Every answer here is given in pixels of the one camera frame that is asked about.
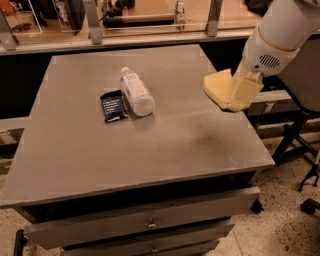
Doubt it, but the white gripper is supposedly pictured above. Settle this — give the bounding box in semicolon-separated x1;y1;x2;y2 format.
226;28;299;112

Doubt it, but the yellow sponge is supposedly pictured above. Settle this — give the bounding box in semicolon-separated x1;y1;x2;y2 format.
203;69;234;110

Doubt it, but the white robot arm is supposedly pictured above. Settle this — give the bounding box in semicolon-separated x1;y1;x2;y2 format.
226;0;320;112

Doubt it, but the clear blue plastic bottle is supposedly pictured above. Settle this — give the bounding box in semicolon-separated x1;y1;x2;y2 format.
120;67;155;117

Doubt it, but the upper grey drawer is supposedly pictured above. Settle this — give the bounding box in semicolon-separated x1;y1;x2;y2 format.
25;187;260;249

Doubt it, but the grey drawer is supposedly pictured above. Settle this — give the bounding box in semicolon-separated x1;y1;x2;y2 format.
25;187;260;249
63;221;233;256

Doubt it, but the grey drawer cabinet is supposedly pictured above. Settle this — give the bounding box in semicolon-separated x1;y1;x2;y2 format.
1;45;273;256

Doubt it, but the dark blue snack packet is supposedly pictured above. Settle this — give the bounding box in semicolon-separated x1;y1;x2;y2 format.
100;90;128;123

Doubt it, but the black tripod stand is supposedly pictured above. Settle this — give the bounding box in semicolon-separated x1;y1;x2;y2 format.
298;148;320;214

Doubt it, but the lower grey drawer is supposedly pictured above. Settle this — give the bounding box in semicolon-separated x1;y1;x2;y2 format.
63;221;233;256

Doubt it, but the grey metal railing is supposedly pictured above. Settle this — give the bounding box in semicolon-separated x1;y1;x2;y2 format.
0;0;261;55

